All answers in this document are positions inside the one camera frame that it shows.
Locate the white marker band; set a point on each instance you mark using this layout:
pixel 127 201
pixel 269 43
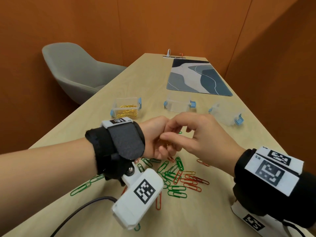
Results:
pixel 106 123
pixel 251 167

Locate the white right marker band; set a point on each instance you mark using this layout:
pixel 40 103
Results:
pixel 251 167

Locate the person's left hand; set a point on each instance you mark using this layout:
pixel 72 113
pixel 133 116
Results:
pixel 150 130

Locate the blue patterned desk mat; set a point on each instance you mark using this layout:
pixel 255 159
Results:
pixel 197 78

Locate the sorted heap of gold clips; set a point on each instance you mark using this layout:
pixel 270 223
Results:
pixel 127 112

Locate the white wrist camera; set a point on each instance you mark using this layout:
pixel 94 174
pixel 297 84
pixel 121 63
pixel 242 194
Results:
pixel 133 207
pixel 237 212

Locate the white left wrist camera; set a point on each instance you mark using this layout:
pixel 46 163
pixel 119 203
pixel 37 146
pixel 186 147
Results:
pixel 133 207

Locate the person's left forearm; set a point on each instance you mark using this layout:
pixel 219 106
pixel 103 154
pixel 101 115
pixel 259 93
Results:
pixel 44 182

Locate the handful of gold paper clips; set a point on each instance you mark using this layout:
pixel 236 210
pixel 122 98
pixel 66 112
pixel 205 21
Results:
pixel 164 144

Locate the white left marker band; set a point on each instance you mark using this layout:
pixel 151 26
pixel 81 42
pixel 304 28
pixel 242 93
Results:
pixel 106 123

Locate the person's right hand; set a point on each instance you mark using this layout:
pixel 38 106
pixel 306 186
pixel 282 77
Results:
pixel 209 143

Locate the pile of colored paper clips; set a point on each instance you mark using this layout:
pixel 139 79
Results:
pixel 177 177

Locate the grey shell chair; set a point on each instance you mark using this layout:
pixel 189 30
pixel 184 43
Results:
pixel 74 71

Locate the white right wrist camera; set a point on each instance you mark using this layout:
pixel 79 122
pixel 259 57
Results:
pixel 237 212

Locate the transparent box with blue latches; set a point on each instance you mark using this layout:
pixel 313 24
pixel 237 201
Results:
pixel 224 113
pixel 126 102
pixel 179 103

